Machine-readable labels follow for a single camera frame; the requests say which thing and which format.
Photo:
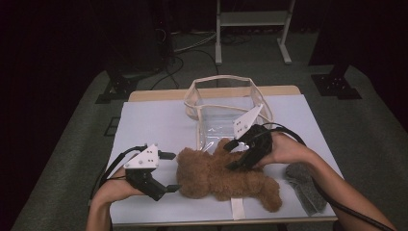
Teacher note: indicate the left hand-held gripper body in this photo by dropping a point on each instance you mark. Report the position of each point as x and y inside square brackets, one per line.
[142, 160]

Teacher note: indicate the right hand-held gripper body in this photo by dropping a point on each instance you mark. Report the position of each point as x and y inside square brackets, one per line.
[260, 142]

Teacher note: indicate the clear plastic bag beige trim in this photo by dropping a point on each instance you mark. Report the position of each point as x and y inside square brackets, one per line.
[218, 118]

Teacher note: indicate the brown teddy bear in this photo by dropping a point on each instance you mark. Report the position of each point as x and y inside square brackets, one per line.
[208, 176]

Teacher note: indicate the person's right hand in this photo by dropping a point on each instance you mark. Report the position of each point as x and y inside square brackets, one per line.
[287, 150]

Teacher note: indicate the person's left hand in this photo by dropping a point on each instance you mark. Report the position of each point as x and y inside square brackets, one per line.
[115, 189]

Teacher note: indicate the white table sheet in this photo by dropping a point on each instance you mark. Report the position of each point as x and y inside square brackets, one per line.
[154, 128]

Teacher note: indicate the wooden table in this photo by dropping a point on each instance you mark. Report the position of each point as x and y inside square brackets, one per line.
[154, 95]

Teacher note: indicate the black stand base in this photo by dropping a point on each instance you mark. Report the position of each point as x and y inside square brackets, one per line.
[118, 88]
[336, 86]

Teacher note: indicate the white metal stand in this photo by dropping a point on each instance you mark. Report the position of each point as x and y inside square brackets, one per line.
[253, 17]

